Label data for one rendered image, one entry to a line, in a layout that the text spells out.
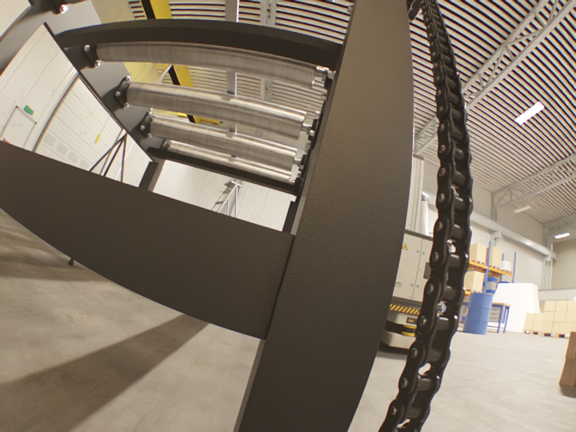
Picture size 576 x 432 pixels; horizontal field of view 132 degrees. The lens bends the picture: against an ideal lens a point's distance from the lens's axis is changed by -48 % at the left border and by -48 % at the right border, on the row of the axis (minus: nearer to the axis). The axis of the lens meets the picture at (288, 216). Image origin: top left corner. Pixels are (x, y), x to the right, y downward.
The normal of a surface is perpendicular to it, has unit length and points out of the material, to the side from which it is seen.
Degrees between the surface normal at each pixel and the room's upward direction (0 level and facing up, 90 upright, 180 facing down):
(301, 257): 90
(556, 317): 90
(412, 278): 90
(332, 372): 90
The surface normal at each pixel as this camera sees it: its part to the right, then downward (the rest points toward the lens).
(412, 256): 0.00, -0.25
